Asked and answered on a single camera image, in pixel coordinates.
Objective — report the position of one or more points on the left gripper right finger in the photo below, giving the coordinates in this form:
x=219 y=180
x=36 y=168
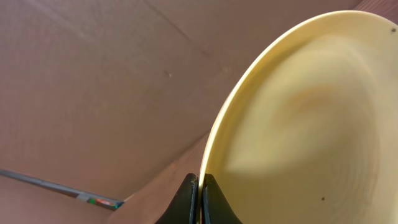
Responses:
x=215 y=208

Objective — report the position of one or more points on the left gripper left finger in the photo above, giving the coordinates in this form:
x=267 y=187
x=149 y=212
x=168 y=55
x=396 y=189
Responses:
x=183 y=207

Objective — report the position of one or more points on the grey strip with sticker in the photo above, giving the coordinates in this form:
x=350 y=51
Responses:
x=98 y=200

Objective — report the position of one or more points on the yellow-green plate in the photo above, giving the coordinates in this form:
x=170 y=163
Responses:
x=309 y=132

